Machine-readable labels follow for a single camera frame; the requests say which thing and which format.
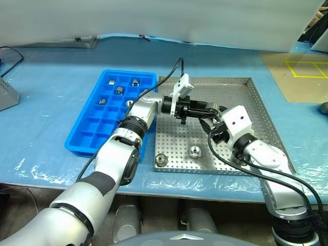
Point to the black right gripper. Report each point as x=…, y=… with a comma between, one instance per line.
x=220, y=133

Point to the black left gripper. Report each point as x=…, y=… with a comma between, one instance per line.
x=183, y=109

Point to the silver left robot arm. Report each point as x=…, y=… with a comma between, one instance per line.
x=77, y=200

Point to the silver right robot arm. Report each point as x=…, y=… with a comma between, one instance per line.
x=266, y=153

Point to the perforated steel tray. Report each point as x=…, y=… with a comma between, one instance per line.
x=179, y=143

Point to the blue plastic compartment tray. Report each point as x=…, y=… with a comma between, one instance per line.
x=107, y=120

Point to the flat perforated metal tray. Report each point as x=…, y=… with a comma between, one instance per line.
x=82, y=42

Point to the brown cardboard mat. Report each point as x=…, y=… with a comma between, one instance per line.
x=282, y=84

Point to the grey rounded leg housing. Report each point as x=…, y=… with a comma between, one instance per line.
x=125, y=223
x=200, y=220

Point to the dark grey rounded object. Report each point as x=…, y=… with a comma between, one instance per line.
x=324, y=108

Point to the dark grey rounded torso shell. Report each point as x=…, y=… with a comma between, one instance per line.
x=166, y=241

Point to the grey perforated metal box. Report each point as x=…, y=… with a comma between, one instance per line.
x=7, y=97

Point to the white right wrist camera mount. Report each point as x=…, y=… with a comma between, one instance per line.
x=238, y=120

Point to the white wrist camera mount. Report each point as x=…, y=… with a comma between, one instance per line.
x=238, y=120
x=183, y=84

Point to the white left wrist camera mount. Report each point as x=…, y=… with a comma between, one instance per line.
x=183, y=84

